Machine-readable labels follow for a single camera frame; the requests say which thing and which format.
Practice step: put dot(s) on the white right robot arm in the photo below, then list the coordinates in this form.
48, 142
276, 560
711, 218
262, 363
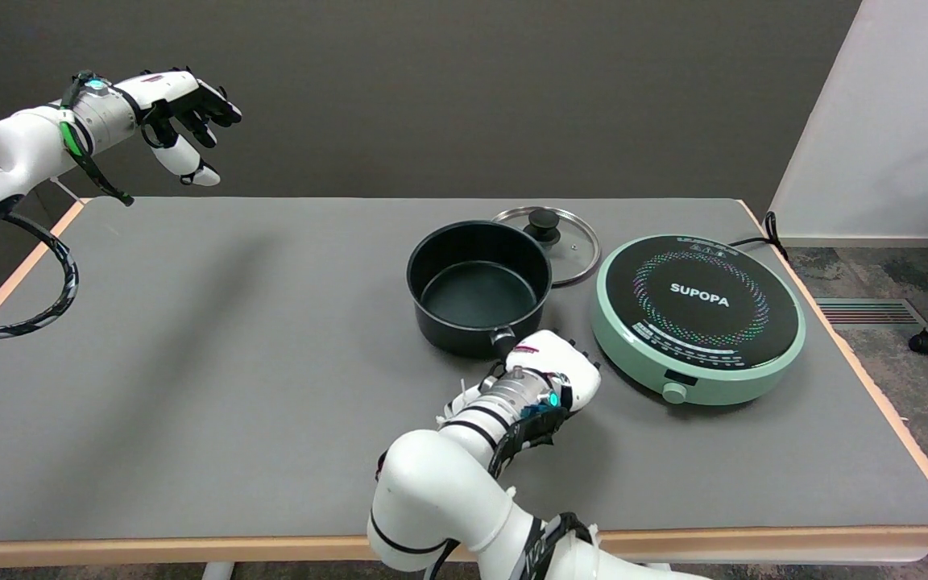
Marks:
440, 495

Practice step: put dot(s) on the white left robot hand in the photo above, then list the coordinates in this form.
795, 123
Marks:
166, 87

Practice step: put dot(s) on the striped floor vent grille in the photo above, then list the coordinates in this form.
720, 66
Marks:
867, 311

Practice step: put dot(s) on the glass lid black knob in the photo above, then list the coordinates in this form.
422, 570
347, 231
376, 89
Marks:
573, 242

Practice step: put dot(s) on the white table leg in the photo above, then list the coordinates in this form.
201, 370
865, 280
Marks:
659, 571
218, 571

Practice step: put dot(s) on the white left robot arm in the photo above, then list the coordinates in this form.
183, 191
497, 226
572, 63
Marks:
21, 149

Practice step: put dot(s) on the green round induction cooker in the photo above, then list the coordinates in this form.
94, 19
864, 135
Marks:
698, 314

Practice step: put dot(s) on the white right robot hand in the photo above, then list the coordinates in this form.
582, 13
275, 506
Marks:
565, 366

